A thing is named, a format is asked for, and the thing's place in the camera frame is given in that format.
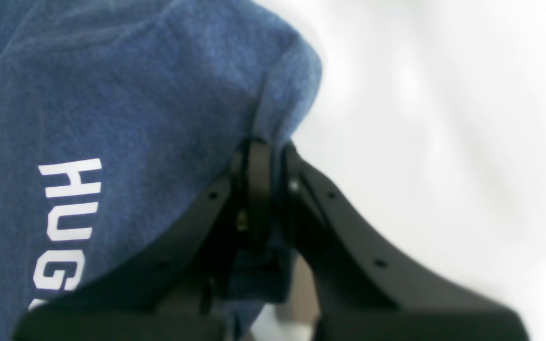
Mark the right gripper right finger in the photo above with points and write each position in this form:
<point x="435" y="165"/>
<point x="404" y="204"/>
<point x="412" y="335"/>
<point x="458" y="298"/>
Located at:
<point x="369" y="290"/>

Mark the dark blue T-shirt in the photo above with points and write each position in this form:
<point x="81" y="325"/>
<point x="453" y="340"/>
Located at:
<point x="116" y="114"/>

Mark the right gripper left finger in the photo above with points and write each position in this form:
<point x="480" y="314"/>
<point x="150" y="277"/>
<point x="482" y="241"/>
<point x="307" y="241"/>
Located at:
<point x="175" y="289"/>

